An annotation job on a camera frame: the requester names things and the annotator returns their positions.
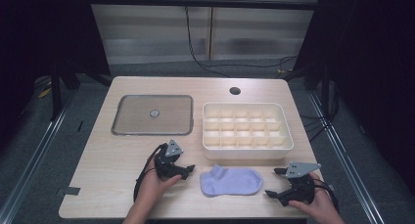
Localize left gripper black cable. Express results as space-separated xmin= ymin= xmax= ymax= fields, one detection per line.
xmin=132 ymin=143 xmax=168 ymax=203

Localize black floor cables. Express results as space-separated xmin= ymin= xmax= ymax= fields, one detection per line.
xmin=299 ymin=80 xmax=341 ymax=144

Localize clear rectangular lid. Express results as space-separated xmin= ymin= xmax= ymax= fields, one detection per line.
xmin=111 ymin=94 xmax=195 ymax=137

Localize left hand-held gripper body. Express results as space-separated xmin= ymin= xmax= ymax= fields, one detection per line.
xmin=154 ymin=139 xmax=184 ymax=180

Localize lilac ankle sock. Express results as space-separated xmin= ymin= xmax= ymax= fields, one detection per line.
xmin=199 ymin=164 xmax=264 ymax=198

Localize yellow object on floor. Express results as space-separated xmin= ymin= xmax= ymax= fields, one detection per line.
xmin=37 ymin=86 xmax=53 ymax=100

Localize black metal stand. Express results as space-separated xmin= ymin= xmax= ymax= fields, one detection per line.
xmin=48 ymin=62 xmax=82 ymax=122

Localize black horizontal bar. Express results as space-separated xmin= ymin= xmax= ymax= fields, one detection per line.
xmin=87 ymin=0 xmax=320 ymax=12

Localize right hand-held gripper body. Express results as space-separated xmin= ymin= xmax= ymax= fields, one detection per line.
xmin=280 ymin=161 xmax=323 ymax=207

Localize person's left hand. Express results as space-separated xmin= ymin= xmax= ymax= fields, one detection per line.
xmin=134 ymin=159 xmax=183 ymax=210

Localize cream divided storage box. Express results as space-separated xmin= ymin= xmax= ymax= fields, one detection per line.
xmin=202 ymin=102 xmax=295 ymax=161

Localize person's right hand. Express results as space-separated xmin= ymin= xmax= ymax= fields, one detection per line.
xmin=289 ymin=171 xmax=341 ymax=220

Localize black wall cable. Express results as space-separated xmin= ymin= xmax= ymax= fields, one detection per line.
xmin=184 ymin=5 xmax=298 ymax=79

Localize black curtain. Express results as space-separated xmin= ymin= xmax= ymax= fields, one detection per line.
xmin=0 ymin=0 xmax=112 ymax=154
xmin=292 ymin=0 xmax=415 ymax=189

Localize aluminium floor rail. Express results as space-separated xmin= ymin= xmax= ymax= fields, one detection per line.
xmin=0 ymin=95 xmax=75 ymax=224
xmin=307 ymin=91 xmax=387 ymax=224

